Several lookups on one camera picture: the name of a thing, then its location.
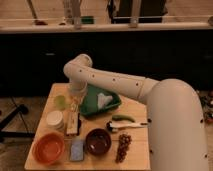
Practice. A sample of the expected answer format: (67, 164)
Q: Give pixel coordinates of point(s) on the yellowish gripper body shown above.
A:
(76, 97)

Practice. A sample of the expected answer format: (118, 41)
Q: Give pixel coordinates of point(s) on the yellow banana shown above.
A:
(74, 105)

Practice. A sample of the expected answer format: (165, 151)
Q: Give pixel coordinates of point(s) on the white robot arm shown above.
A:
(176, 133)

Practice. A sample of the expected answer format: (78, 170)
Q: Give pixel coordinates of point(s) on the green paper cup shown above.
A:
(60, 102)

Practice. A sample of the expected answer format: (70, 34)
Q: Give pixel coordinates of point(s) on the green plastic tray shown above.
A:
(89, 107)

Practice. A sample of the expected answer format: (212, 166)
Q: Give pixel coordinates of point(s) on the wooden brush block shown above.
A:
(72, 123)

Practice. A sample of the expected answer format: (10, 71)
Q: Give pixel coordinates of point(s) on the white crumpled cloth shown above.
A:
(103, 100)

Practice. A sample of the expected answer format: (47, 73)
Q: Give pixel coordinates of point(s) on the white stacked cups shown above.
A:
(54, 119)

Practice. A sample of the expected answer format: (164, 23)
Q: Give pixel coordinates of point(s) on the green cucumber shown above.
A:
(122, 117)

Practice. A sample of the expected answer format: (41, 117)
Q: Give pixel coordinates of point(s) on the dark maroon bowl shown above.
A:
(98, 142)

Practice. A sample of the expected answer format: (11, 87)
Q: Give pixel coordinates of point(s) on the blue sponge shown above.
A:
(77, 150)

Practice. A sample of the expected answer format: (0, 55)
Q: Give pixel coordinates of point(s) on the black chair base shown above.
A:
(8, 128)

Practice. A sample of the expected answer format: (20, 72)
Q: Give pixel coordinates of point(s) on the orange plastic bowl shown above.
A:
(49, 148)

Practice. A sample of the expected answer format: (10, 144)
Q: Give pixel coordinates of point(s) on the dark grape bunch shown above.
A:
(123, 147)

